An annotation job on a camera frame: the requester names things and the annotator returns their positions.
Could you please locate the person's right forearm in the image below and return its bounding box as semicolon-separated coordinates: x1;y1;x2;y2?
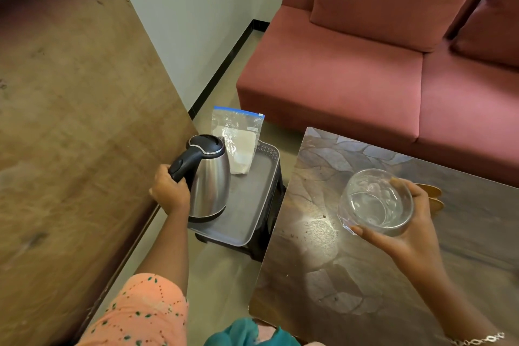
401;257;512;346

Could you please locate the person's left forearm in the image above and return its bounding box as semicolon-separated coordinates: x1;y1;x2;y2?
134;205;191;293

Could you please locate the clear zip bag white powder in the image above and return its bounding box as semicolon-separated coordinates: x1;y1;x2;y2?
211;106;266;175

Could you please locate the red fabric sofa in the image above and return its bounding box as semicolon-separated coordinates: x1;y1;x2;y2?
235;0;519;189

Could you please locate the grey plastic tray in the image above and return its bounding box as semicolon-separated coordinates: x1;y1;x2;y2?
187;138;281;247

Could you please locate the teal cloth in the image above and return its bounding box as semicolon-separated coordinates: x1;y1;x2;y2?
204;317;301;346

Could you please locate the dark red sofa cushion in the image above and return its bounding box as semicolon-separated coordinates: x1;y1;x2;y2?
450;0;519;69

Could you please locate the person's right hand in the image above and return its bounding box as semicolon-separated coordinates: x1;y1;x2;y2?
350;177;447;278

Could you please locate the clear glass bowl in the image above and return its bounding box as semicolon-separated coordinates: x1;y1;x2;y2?
337;168;414;237

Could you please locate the brown wooden panel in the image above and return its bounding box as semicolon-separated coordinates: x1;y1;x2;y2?
0;0;199;346

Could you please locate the gold leaf-shaped dish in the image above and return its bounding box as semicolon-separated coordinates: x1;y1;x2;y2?
414;182;446;217

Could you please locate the peach patterned sleeve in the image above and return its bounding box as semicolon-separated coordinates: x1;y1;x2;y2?
76;273;190;346

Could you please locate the gold beaded bracelet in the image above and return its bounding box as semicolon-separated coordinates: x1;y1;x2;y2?
435;331;506;346

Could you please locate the steel electric kettle black handle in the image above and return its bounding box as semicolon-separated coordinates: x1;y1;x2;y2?
168;134;232;224

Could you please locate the person's left hand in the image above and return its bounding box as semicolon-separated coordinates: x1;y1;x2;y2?
149;164;191;215

